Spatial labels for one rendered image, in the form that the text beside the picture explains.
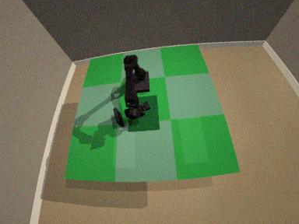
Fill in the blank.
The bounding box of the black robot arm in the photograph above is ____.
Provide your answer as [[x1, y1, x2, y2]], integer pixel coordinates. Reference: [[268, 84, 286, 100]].
[[123, 54, 146, 119]]

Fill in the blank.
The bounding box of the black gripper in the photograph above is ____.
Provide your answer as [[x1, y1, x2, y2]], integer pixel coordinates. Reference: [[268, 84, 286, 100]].
[[124, 101, 150, 117]]

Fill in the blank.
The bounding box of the black square cooling fan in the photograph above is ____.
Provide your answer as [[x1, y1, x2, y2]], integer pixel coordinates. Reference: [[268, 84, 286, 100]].
[[113, 108, 124, 127]]

